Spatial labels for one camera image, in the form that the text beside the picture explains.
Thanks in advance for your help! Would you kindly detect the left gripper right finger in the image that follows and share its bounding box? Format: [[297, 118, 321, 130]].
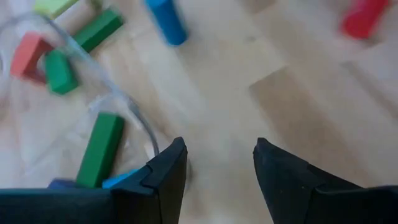
[[252, 137, 326, 224]]

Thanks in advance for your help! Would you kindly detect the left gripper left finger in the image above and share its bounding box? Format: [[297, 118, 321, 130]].
[[110, 136, 188, 224]]

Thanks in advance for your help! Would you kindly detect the blue rectangular block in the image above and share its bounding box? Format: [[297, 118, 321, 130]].
[[101, 169, 139, 189]]

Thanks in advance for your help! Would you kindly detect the blue cylinder block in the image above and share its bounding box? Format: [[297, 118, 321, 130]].
[[144, 0, 188, 47]]

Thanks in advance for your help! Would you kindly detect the clear plastic bin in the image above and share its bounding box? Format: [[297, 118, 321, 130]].
[[0, 12, 161, 189]]

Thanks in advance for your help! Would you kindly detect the red cylinder block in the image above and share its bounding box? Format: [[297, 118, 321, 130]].
[[340, 0, 391, 40]]

